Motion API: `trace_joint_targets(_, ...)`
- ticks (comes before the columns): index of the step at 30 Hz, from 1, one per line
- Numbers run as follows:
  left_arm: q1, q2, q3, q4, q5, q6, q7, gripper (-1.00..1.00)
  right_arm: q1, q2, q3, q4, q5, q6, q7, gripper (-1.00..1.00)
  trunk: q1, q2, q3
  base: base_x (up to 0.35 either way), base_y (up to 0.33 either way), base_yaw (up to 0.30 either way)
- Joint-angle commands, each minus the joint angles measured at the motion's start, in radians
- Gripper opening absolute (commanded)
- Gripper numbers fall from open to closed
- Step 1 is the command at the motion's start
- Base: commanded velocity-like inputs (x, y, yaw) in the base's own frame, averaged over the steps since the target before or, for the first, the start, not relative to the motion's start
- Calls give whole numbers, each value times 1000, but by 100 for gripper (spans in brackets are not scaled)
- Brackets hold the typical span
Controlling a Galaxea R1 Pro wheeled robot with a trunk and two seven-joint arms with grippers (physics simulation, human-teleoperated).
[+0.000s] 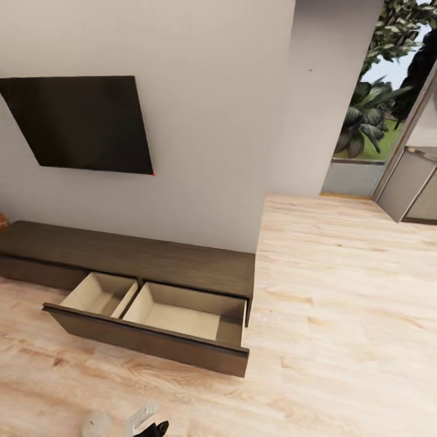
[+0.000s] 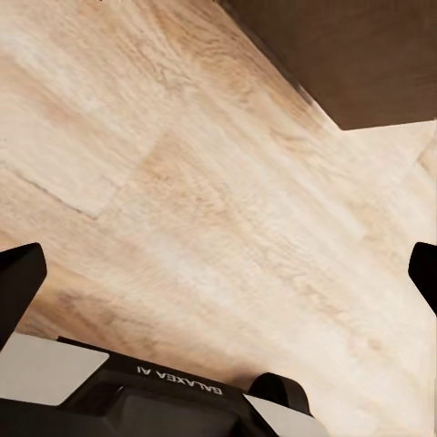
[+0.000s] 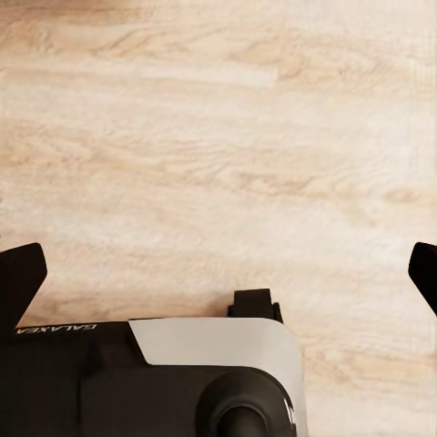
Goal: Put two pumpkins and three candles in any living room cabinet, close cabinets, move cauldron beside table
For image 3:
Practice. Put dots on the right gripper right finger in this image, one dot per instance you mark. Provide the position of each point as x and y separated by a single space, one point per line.
423 271

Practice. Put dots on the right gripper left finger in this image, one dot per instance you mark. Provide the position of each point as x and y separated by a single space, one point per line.
22 272

